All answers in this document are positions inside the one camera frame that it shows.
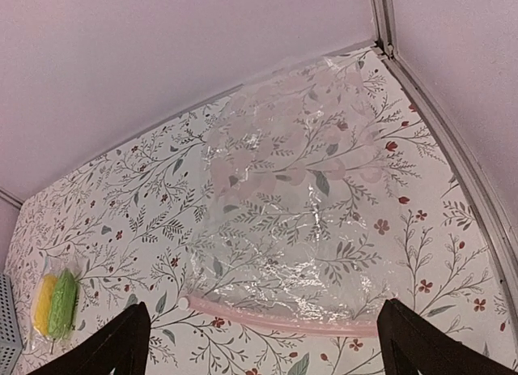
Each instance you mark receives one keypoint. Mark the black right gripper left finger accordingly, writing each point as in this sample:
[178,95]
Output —
[119,347]

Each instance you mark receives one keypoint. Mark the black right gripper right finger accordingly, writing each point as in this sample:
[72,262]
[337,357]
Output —
[411,345]

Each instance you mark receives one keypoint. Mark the short green bitter gourd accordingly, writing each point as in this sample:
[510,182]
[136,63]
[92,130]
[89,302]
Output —
[63,305]

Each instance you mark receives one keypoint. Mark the clear bag blue zipper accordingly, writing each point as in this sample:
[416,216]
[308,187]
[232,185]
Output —
[55,265]

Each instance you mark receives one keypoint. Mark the yellow mango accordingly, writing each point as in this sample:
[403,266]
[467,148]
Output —
[43,303]

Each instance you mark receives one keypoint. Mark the clear bag pink zipper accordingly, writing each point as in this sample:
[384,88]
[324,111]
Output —
[291,237]

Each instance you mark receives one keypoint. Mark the light blue plastic basket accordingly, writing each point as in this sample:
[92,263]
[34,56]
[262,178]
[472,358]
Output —
[11,343]

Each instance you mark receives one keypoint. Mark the floral table mat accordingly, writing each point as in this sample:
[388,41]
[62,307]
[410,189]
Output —
[132,213]

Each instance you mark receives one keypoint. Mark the right side aluminium rail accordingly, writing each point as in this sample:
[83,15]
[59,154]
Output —
[477,183]

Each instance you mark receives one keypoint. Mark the right aluminium frame post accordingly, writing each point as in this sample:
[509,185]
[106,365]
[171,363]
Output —
[385,26]

